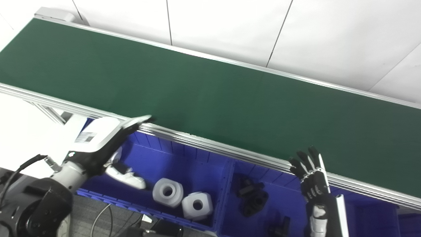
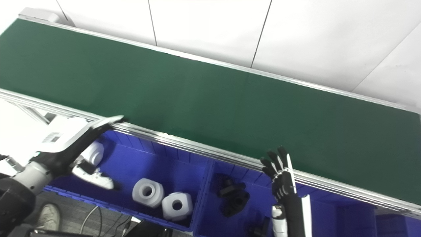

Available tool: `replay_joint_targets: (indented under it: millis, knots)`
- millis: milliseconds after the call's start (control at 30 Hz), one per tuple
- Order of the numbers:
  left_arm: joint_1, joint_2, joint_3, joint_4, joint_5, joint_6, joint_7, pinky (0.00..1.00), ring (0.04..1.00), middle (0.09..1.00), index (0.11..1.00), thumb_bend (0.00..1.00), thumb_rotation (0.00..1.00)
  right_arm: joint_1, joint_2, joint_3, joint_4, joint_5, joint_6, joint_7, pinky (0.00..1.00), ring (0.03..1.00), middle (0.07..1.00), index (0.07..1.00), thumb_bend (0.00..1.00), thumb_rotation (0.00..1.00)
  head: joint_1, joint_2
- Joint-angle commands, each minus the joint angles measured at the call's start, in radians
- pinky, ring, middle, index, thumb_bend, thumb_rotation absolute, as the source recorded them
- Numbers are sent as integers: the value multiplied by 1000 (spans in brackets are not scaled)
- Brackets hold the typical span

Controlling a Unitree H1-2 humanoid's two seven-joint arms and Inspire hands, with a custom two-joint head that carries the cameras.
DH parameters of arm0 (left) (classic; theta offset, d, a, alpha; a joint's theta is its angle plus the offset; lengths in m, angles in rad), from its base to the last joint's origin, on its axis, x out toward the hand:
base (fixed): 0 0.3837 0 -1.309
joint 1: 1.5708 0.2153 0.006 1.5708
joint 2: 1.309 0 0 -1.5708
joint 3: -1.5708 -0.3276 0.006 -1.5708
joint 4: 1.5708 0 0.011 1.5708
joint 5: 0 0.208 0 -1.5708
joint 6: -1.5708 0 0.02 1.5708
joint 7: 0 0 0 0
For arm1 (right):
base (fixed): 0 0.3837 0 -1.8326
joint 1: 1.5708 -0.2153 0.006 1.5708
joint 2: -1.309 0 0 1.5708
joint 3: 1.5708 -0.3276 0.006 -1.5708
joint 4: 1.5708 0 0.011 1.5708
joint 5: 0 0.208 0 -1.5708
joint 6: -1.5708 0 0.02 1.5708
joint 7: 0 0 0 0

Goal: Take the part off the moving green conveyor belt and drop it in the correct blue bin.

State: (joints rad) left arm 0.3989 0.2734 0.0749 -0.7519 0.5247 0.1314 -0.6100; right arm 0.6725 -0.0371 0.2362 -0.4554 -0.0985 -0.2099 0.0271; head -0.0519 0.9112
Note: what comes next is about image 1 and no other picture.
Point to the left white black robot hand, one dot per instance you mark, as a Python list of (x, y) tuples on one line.
[(98, 138)]

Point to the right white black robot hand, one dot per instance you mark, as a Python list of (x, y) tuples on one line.
[(315, 191)]

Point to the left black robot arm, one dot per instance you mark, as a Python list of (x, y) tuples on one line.
[(33, 207)]

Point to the blue bin holding black parts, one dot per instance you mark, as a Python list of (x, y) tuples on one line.
[(286, 197)]

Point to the small black part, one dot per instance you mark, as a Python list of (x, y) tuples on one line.
[(279, 227)]

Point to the aluminium conveyor leg strut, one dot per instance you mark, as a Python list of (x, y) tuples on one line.
[(49, 112)]

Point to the large black flanged part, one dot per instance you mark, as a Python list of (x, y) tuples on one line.
[(251, 197)]

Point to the white round part with hole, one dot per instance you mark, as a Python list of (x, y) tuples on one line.
[(167, 192)]

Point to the blue plastic bin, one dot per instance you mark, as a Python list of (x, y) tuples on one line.
[(409, 223)]

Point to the blue bin holding white parts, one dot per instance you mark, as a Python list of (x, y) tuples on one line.
[(197, 164)]

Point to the green conveyor belt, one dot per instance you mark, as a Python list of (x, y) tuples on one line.
[(197, 92)]

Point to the white hexagonal part with hole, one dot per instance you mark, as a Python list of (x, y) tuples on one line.
[(197, 205)]

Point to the grey conveyor end cap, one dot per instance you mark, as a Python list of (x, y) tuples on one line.
[(54, 14)]

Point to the black device box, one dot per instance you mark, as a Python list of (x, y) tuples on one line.
[(158, 229)]

